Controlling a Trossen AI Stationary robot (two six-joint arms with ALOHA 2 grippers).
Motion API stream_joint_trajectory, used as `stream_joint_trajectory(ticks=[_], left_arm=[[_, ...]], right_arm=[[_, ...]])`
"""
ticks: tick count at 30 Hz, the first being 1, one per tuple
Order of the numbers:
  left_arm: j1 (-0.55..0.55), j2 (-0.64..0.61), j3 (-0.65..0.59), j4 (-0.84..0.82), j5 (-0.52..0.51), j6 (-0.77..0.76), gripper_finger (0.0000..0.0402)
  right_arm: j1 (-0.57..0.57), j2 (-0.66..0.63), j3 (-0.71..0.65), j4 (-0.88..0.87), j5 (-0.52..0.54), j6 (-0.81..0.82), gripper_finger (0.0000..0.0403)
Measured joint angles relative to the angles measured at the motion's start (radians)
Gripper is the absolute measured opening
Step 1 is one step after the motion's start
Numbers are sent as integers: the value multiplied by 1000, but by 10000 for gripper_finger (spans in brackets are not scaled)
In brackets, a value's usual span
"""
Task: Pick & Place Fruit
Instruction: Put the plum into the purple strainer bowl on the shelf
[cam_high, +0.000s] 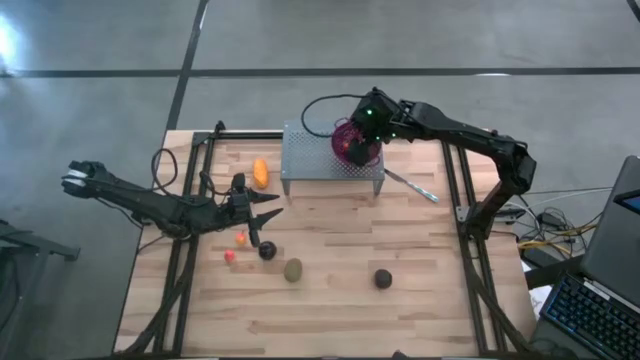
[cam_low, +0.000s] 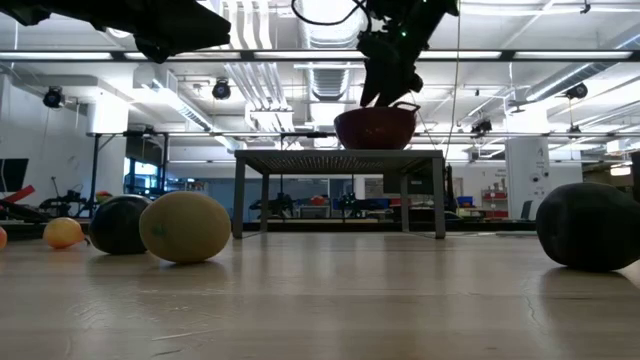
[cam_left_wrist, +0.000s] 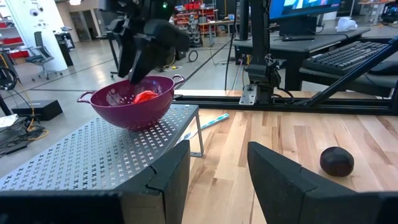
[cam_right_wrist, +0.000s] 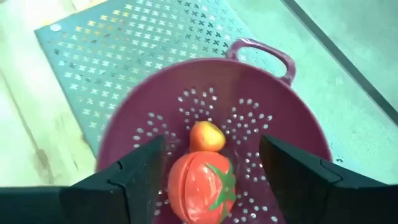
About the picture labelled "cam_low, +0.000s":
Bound distant black rig frame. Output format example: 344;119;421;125
85;129;174;217

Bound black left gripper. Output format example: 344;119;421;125
89;0;233;65

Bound white square pillar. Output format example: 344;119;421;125
504;135;554;222

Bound black wall monitor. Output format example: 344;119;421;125
0;157;30;194

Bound oval tan kiwi fruit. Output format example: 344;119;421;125
138;190;233;265

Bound red shelf bins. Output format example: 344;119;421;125
481;187;509;219

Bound thin hanging cable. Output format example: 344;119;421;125
442;0;462;162

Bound large dark avocado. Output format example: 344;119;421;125
535;181;640;274

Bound small yellow-orange fruit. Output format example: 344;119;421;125
42;216;91;250

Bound silver ceiling air duct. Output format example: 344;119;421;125
298;0;368;50

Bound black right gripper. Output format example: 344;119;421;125
356;27;426;108

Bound dark round fruit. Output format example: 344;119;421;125
88;194;152;256

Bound grey perforated metal shelf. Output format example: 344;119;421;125
232;148;447;241

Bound red flat bar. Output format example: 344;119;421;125
0;184;38;205

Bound purple plastic colander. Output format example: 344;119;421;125
333;101;422;151

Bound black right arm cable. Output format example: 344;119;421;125
290;0;374;36

